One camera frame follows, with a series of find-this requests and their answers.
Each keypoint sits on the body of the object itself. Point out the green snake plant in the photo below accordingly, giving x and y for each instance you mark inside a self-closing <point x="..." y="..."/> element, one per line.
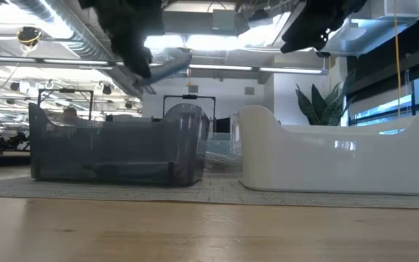
<point x="326" y="109"/>

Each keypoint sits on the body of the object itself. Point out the grey ceiling box unit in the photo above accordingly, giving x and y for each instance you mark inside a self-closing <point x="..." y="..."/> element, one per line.
<point x="224" y="20"/>

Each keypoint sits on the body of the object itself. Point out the clear plastic bin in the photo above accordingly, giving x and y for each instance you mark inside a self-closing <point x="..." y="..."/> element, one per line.
<point x="222" y="149"/>

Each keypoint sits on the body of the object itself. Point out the white plastic bin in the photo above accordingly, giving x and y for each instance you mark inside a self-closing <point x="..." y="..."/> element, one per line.
<point x="322" y="163"/>

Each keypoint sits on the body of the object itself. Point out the dark smoky plastic bin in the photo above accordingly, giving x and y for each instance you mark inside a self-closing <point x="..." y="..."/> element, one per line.
<point x="122" y="145"/>

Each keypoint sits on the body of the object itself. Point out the silver rectangular ceiling duct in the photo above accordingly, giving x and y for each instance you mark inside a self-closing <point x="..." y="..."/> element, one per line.
<point x="369" y="32"/>

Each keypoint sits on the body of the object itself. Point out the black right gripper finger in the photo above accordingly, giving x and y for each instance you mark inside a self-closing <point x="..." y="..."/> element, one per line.
<point x="291" y="43"/>
<point x="321" y="43"/>

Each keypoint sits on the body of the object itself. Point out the silver spiral ventilation duct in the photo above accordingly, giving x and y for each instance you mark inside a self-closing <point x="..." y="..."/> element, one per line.
<point x="82" y="40"/>

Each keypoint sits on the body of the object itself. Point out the person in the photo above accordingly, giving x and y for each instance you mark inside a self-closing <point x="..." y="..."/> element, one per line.
<point x="70" y="113"/>

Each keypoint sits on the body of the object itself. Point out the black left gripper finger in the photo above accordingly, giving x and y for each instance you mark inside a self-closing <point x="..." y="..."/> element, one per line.
<point x="140" y="63"/>

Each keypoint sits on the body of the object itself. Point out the long linear ceiling light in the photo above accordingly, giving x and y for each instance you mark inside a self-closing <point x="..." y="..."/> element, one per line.
<point x="220" y="67"/>

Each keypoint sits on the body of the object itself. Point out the black metal frame stand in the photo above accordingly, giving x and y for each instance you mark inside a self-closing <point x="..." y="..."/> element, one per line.
<point x="65" y="90"/>
<point x="189" y="97"/>

